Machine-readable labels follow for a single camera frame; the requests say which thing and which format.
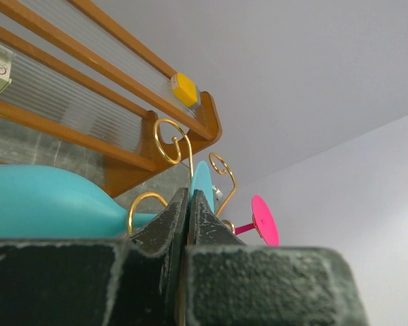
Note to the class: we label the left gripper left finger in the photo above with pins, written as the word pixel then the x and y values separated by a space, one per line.
pixel 104 281

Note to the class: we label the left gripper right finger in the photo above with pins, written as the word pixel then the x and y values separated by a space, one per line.
pixel 231 283

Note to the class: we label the blue wine glass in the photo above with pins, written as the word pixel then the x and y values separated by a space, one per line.
pixel 46 202

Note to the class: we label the wooden shelf rack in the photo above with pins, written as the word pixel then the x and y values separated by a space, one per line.
pixel 87 96

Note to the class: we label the pink wine glass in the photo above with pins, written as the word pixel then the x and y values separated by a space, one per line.
pixel 262 221

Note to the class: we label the yellow grey block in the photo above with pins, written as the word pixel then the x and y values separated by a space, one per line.
pixel 186 91

